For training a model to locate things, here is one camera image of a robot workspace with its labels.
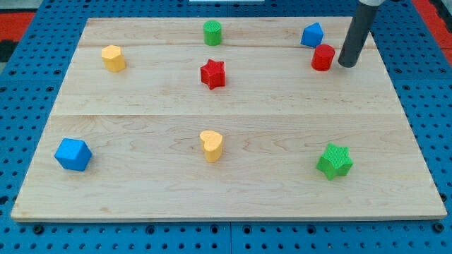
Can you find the green cylinder block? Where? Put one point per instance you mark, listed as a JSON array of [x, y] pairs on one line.
[[212, 32]]

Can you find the red cylinder block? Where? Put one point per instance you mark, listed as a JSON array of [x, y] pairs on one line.
[[323, 57]]

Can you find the yellow heart block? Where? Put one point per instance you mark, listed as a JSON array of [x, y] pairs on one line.
[[212, 145]]

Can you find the green star block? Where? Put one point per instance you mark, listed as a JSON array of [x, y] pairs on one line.
[[335, 161]]

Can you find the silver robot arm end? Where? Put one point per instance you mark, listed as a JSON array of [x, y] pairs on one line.
[[371, 2]]

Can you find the yellow hexagon block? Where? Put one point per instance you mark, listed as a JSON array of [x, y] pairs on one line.
[[113, 58]]

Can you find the red star block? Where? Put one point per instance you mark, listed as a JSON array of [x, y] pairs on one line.
[[213, 74]]

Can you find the blue cube block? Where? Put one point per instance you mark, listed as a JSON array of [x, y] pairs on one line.
[[73, 154]]

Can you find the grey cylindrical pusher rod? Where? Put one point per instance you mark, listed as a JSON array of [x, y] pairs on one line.
[[357, 34]]

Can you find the light wooden board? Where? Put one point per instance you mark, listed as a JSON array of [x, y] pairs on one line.
[[275, 112]]

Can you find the blue pentagon block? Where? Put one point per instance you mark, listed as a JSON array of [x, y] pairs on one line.
[[312, 35]]

